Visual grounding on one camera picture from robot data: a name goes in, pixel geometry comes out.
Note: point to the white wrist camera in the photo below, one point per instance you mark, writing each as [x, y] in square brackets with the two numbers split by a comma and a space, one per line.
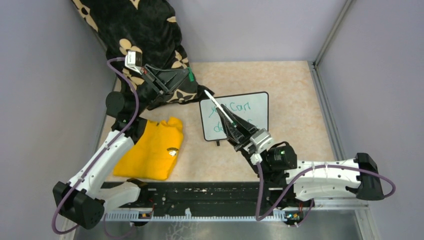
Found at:
[258, 143]
[133, 61]

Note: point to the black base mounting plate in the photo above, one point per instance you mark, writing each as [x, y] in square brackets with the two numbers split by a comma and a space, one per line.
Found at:
[215, 199]

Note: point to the aluminium frame rail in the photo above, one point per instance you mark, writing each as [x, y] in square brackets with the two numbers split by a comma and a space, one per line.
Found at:
[319, 83]

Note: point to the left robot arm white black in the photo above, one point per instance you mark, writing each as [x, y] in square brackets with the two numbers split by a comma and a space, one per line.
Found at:
[94, 190]

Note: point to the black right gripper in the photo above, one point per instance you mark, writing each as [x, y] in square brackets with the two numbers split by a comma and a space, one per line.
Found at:
[232, 132]

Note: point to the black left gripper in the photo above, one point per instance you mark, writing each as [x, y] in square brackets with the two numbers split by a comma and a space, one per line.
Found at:
[164, 81]

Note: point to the white whiteboard black frame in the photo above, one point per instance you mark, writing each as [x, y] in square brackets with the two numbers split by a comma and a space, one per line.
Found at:
[252, 107]

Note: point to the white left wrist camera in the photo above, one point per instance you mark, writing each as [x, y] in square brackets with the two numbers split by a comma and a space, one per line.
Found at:
[133, 61]

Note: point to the black floral blanket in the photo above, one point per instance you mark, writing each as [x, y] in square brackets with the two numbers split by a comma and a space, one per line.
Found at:
[146, 26]

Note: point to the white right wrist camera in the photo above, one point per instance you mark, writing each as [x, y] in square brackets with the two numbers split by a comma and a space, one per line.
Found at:
[258, 143]

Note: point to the green marker cap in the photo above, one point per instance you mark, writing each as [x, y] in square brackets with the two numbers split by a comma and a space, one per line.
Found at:
[190, 74]

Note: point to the green white marker pen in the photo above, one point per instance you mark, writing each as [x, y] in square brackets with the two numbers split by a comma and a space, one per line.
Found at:
[218, 106]

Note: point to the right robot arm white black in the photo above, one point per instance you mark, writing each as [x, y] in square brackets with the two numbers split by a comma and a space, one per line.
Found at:
[277, 165]

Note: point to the yellow folded cloth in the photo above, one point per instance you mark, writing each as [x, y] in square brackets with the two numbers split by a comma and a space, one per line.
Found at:
[155, 154]

